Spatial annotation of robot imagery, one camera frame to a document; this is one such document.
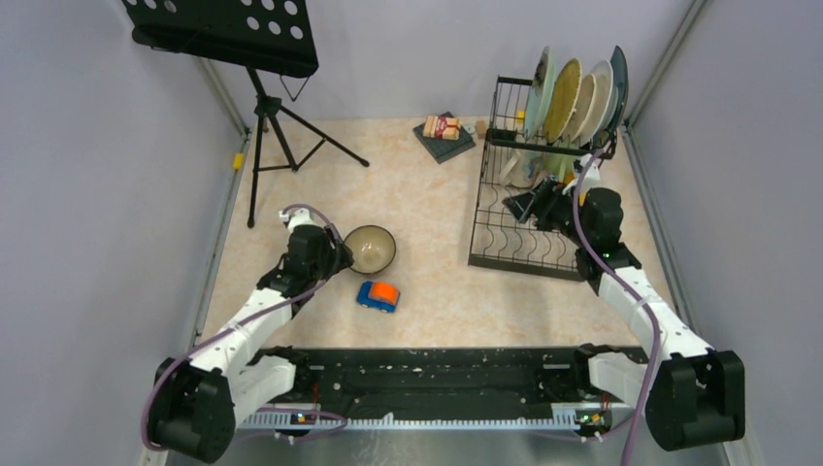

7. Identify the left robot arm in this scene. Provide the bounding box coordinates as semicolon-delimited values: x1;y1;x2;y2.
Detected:
141;222;351;463

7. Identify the yellow-rimmed patterned plate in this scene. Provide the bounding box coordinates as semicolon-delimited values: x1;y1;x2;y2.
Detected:
543;57;582;145

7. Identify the cream floral ceramic plate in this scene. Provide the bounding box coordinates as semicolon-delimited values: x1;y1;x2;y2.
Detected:
561;74;597;148

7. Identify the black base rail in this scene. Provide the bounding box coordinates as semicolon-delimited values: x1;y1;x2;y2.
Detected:
153;346;741;440

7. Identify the teal square plate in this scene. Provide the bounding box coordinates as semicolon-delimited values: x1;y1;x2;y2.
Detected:
594;46;629;148

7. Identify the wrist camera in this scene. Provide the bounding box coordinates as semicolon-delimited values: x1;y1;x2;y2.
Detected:
279;208;320;234
565;153;602;197

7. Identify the beige mug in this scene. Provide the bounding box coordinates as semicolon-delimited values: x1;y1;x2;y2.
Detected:
498;149;543;188

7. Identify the blue orange toy car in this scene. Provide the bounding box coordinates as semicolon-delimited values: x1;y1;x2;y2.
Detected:
356;281;401;314

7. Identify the black music stand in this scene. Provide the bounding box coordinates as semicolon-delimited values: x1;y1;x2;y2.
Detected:
120;0;372;229

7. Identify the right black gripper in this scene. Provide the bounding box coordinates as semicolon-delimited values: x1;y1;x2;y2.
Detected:
504;177;592;248

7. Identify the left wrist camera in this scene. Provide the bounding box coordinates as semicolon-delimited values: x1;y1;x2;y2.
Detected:
279;208;320;234

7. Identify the brown speckled cream bowl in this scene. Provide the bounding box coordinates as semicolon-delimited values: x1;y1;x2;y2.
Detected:
344;224;397;275

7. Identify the black wire dish rack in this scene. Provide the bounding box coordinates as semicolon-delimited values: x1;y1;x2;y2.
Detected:
468;76;588;282

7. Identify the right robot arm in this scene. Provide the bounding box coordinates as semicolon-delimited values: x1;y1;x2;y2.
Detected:
503;181;745;451

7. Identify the light green round plate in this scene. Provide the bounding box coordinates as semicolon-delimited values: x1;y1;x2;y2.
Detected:
523;46;556;141

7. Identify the wooden blocks stack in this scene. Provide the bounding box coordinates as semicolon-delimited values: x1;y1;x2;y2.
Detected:
422;115;462;141

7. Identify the light green mug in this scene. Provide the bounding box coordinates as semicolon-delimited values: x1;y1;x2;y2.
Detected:
543;152;578;179

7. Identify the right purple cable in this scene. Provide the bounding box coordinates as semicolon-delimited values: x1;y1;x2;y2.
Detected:
533;150;665;466

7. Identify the small wooden block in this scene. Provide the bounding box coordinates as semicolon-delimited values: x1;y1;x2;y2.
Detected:
475;119;488;140

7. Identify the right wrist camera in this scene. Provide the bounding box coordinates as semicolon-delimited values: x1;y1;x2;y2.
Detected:
565;153;602;197

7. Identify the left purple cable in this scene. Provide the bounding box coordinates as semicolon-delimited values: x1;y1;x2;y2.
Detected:
140;203;351;451

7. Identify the purple cable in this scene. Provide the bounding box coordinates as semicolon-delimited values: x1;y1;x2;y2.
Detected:
140;203;351;451
533;150;665;466

